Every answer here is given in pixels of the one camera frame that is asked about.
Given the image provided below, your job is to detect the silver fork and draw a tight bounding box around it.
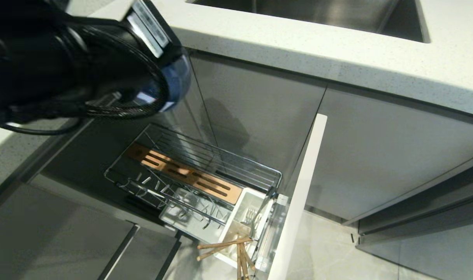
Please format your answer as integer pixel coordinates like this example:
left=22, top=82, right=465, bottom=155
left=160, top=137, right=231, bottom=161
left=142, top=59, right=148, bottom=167
left=241, top=207, right=259, bottom=227

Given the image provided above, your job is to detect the grey drawer front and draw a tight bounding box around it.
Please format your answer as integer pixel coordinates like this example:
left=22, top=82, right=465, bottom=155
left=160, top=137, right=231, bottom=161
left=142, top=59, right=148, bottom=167
left=0, top=183, right=136, bottom=280
left=355, top=163, right=473, bottom=280
left=98, top=226, right=182, bottom=280

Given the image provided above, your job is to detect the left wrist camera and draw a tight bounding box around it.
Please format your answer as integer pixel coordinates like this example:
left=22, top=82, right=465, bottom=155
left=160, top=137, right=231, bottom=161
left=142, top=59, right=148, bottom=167
left=124, top=0, right=171, bottom=59

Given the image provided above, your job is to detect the blue bowl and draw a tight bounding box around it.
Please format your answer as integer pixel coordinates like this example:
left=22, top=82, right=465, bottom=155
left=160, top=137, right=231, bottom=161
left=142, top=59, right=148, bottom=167
left=137, top=54, right=192, bottom=113

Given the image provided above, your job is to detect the stainless steel sink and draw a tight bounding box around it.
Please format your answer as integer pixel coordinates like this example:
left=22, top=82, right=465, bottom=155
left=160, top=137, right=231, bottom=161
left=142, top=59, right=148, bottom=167
left=185, top=0, right=431, bottom=44

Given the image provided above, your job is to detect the wooden slotted knife holder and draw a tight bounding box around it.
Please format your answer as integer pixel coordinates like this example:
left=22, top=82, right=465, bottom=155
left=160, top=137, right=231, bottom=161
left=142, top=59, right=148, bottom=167
left=126, top=143, right=243, bottom=205

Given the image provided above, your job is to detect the white pull-out drawer front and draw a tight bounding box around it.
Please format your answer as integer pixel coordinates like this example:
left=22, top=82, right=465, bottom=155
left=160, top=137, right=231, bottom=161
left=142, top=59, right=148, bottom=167
left=267, top=113, right=328, bottom=280

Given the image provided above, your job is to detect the clear plastic drip tray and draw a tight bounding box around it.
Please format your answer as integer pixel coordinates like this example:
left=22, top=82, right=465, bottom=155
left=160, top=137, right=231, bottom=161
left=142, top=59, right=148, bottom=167
left=159, top=187, right=237, bottom=244

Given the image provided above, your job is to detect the grey cabinet door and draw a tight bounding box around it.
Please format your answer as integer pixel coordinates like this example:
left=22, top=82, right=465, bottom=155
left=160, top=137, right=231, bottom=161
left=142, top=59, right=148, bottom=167
left=303, top=86, right=473, bottom=223
left=189, top=51, right=327, bottom=187

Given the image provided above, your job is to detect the chrome wire dish rack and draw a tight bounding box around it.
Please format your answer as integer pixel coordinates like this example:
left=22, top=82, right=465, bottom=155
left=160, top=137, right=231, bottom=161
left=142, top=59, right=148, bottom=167
left=104, top=122, right=283, bottom=243

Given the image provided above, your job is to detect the silver utensil with long handle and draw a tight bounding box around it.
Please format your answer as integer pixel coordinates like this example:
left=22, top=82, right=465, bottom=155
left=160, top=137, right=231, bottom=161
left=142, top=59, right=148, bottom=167
left=250, top=190, right=275, bottom=238

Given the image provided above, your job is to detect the white utensil caddy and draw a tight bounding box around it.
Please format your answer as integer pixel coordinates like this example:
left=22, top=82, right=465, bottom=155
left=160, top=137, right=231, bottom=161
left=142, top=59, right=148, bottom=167
left=214, top=187, right=279, bottom=270

